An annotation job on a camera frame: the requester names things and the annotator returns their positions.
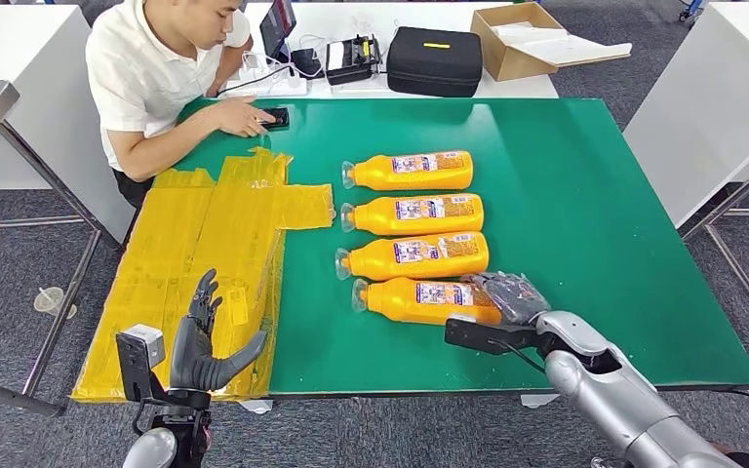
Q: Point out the small black device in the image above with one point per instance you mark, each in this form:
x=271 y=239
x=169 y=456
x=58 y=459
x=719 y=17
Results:
x=307 y=62

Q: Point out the steel table legs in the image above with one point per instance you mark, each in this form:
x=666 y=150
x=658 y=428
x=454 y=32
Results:
x=736 y=271

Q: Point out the person's right forearm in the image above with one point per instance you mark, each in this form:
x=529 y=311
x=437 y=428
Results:
x=161 y=145

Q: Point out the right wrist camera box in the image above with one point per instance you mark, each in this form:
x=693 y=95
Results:
x=484 y=336

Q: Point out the person's left forearm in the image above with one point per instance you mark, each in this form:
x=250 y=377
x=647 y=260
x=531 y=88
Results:
x=232 y=64

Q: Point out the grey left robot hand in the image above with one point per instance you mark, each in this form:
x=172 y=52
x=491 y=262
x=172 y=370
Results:
x=190 y=362

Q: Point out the white paper sheet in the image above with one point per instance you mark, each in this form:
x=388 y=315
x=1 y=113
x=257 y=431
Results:
x=568 y=48

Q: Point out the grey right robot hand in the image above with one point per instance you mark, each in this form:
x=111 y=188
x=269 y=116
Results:
x=516 y=297

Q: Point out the orange detergent bottle clear cap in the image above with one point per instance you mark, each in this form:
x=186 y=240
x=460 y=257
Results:
x=374 y=261
x=374 y=174
x=394 y=300
x=374 y=219

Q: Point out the blue wheeled cart base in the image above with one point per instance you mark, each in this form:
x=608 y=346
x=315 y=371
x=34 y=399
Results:
x=690 y=10

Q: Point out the brown cardboard box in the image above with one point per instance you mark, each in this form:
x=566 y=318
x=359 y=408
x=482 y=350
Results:
x=510 y=61

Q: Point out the black label printer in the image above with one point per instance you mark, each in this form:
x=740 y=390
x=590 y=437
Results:
x=352 y=61

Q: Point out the dark tablet computer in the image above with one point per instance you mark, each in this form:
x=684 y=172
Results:
x=276 y=29

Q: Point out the white table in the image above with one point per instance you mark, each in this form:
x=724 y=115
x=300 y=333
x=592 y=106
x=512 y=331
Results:
x=717 y=97
x=336 y=16
x=19 y=39

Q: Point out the yellow taped cardboard sheet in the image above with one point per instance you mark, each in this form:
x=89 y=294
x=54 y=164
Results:
x=174 y=245

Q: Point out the black zip carry case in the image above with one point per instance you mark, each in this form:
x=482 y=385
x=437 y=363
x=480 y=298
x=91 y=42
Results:
x=436 y=64

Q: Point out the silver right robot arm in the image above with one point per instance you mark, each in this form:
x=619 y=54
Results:
x=607 y=394

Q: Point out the clear plastic cup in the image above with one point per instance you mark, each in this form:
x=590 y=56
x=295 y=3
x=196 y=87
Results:
x=48 y=300

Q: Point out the person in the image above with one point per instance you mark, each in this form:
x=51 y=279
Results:
x=142 y=71

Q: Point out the white power strip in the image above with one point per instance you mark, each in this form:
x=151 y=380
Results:
x=271 y=87

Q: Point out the person's right hand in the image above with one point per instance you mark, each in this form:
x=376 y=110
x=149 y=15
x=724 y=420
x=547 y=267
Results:
x=242 y=116

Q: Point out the black smartphone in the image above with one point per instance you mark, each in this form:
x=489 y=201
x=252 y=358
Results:
x=279 y=118

